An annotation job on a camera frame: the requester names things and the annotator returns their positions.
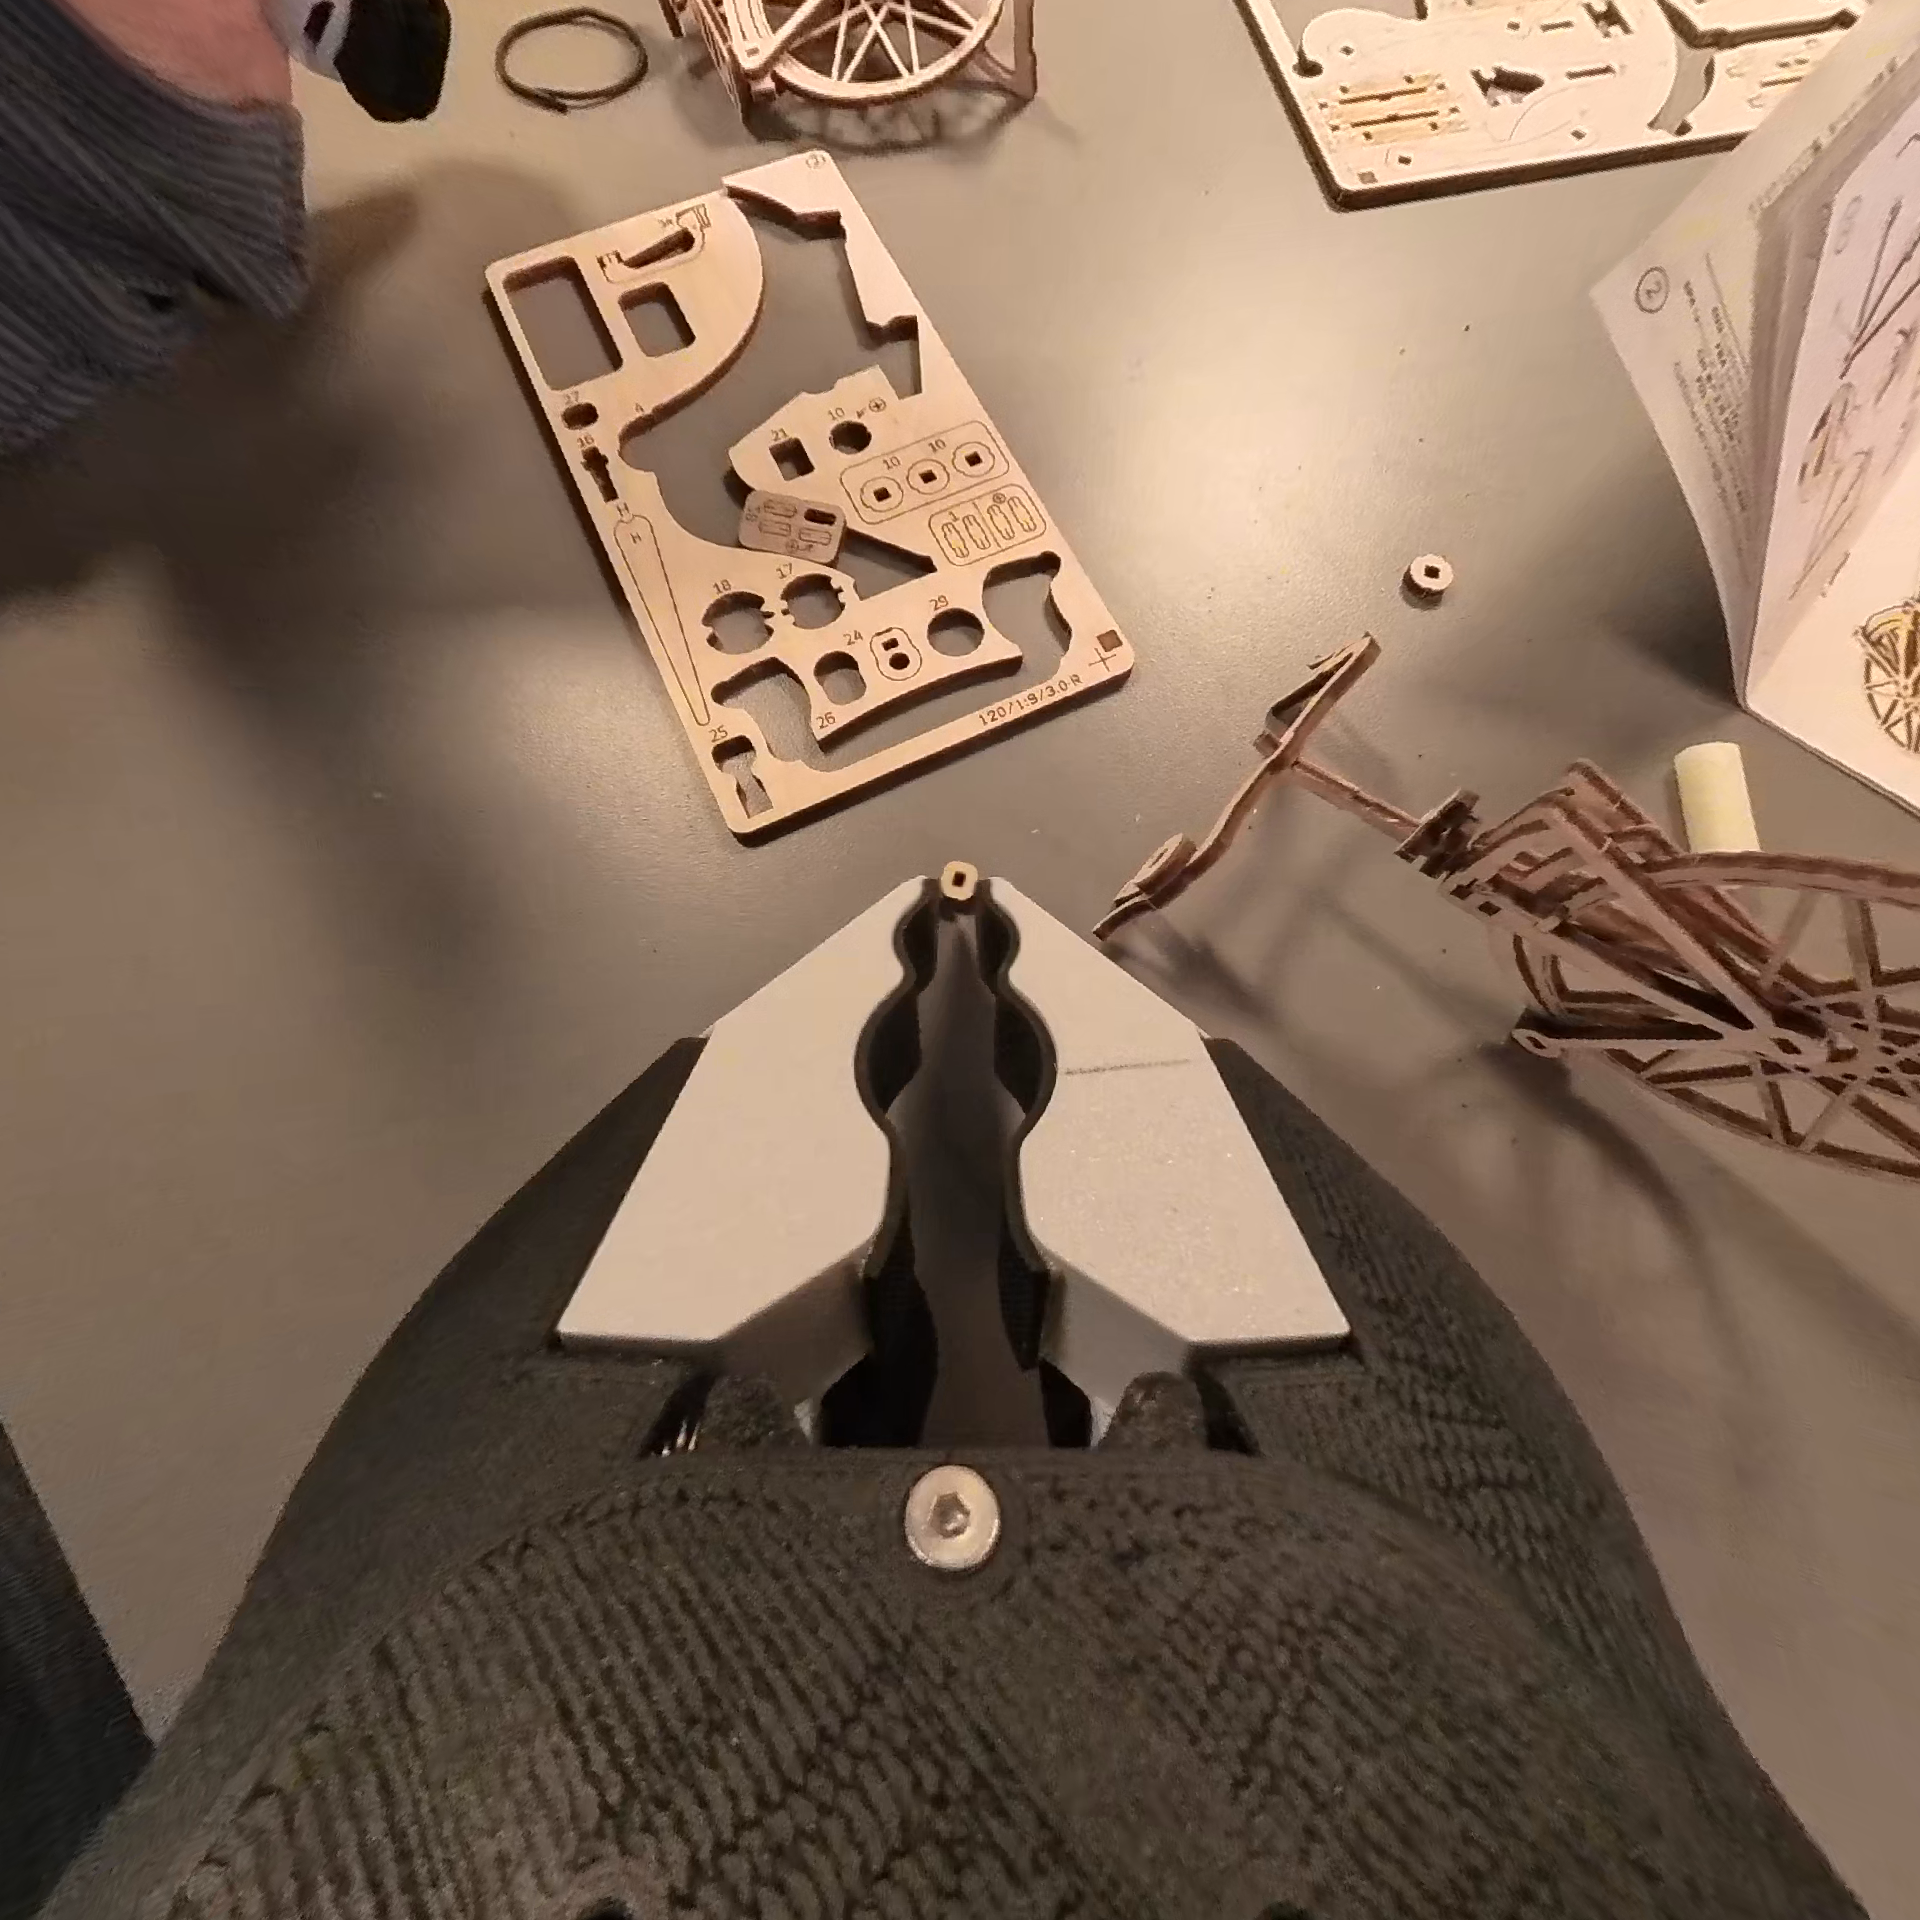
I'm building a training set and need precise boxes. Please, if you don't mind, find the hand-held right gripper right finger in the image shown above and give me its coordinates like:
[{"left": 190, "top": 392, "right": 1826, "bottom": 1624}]
[{"left": 967, "top": 880, "right": 1357, "bottom": 1444}]

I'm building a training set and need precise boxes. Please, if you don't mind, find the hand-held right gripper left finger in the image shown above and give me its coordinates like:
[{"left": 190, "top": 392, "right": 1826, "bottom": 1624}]
[{"left": 557, "top": 880, "right": 941, "bottom": 1444}]

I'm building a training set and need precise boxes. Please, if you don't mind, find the person's left forearm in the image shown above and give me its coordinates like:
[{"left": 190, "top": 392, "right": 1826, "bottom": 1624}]
[{"left": 0, "top": 0, "right": 313, "bottom": 460}]

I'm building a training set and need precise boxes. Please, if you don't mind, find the punched-out wooden parts sheet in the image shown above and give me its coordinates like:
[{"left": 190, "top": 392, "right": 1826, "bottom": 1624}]
[{"left": 482, "top": 150, "right": 1131, "bottom": 845}]

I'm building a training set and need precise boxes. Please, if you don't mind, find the black rubber band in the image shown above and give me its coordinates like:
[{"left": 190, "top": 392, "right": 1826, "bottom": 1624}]
[{"left": 498, "top": 8, "right": 653, "bottom": 110}]

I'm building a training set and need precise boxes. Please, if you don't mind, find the wooden spoked wheel assembly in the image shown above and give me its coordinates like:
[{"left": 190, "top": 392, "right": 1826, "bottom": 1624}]
[{"left": 662, "top": 0, "right": 1040, "bottom": 120}]

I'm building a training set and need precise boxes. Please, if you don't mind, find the small loose wooden plate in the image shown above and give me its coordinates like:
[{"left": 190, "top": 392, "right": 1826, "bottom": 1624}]
[{"left": 737, "top": 492, "right": 847, "bottom": 566}]

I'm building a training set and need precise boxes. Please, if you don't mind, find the pale wax stick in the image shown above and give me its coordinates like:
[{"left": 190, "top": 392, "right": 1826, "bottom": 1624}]
[{"left": 1674, "top": 741, "right": 1760, "bottom": 862}]

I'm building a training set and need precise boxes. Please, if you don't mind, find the white instruction booklet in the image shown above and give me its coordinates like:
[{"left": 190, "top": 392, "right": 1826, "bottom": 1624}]
[{"left": 1592, "top": 86, "right": 1920, "bottom": 801}]

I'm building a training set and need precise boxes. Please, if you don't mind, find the white cutout plate at left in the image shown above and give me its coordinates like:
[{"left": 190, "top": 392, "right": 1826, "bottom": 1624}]
[{"left": 1237, "top": 0, "right": 1826, "bottom": 209}]

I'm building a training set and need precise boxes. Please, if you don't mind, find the wooden bicycle model frame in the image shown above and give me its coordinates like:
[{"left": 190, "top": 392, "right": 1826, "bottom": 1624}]
[{"left": 1094, "top": 633, "right": 1920, "bottom": 1187}]

